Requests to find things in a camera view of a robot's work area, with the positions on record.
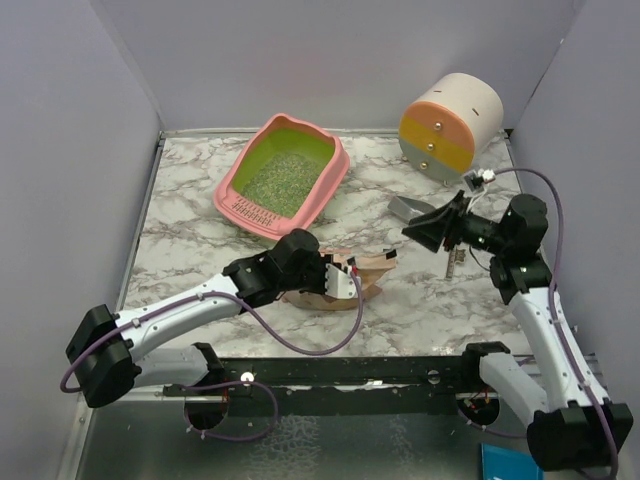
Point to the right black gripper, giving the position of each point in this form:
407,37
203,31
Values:
433,232

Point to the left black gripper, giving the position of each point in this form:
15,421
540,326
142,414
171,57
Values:
321,261

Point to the grey metal scoop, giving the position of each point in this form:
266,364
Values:
407,209

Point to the peach cat litter bag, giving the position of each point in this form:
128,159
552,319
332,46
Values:
371,268

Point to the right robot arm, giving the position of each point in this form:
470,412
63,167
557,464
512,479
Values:
571,423

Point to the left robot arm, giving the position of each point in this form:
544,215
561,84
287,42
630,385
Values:
112,353

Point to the green cat litter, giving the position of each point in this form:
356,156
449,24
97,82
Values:
282,185

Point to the pink green litter box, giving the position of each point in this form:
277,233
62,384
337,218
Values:
281,134

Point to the round cream drawer cabinet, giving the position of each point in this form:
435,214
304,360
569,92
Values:
442,131

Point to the blue card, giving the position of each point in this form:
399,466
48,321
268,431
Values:
499,463

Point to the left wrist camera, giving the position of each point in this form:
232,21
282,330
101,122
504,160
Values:
342,281

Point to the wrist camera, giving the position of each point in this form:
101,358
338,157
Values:
342,281
477,180

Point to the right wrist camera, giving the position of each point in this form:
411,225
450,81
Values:
477,180

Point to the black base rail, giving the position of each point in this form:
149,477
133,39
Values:
334,386

